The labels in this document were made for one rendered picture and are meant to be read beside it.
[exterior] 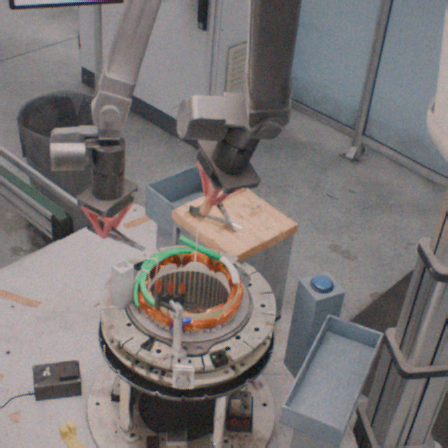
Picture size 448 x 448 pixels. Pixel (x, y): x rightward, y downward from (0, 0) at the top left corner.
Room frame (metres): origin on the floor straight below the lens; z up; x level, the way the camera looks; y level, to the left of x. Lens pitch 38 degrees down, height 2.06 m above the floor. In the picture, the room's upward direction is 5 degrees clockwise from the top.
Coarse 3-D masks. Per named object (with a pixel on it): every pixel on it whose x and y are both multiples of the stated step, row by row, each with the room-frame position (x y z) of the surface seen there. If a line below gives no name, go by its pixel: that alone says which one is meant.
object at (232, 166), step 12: (204, 144) 1.02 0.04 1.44; (216, 144) 1.00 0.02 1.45; (228, 144) 0.97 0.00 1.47; (216, 156) 0.98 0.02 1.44; (228, 156) 0.97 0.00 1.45; (240, 156) 0.97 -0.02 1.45; (216, 168) 0.98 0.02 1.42; (228, 168) 0.97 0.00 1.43; (240, 168) 0.98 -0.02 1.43; (252, 168) 1.00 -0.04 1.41; (228, 180) 0.96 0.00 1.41; (240, 180) 0.97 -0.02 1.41; (252, 180) 0.98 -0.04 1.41; (228, 192) 0.95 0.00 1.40
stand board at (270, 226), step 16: (176, 208) 1.35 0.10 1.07; (240, 208) 1.37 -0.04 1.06; (272, 208) 1.38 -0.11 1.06; (192, 224) 1.30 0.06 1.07; (208, 224) 1.30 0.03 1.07; (240, 224) 1.31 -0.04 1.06; (256, 224) 1.32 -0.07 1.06; (272, 224) 1.33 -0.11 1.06; (288, 224) 1.33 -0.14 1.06; (208, 240) 1.26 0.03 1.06; (224, 240) 1.25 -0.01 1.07; (240, 240) 1.26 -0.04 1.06; (256, 240) 1.27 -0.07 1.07; (272, 240) 1.28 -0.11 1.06; (240, 256) 1.22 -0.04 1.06
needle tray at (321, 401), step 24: (336, 336) 1.05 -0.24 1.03; (360, 336) 1.03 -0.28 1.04; (312, 360) 0.98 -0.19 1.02; (336, 360) 0.98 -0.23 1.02; (360, 360) 0.99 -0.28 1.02; (312, 384) 0.92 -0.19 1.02; (336, 384) 0.93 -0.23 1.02; (360, 384) 0.89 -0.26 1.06; (288, 408) 0.83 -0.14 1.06; (312, 408) 0.87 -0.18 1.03; (336, 408) 0.87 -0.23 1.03; (312, 432) 0.81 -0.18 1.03; (336, 432) 0.80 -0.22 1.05
